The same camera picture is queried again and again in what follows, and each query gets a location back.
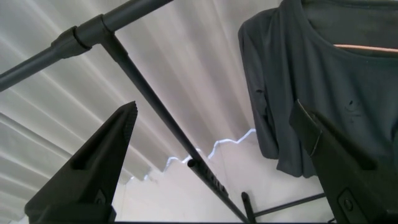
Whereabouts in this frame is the dark grey long-sleeved shirt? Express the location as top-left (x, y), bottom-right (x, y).
top-left (238, 0), bottom-right (398, 179)

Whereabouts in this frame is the pink clothes hanger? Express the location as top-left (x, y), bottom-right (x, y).
top-left (333, 44), bottom-right (398, 54)

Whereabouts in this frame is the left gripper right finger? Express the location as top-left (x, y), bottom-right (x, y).
top-left (289, 99), bottom-right (398, 223)

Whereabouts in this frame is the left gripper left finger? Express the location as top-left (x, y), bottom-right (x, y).
top-left (24, 101), bottom-right (139, 223)

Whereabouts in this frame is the black clothes rack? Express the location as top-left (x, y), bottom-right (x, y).
top-left (0, 0), bottom-right (327, 223)

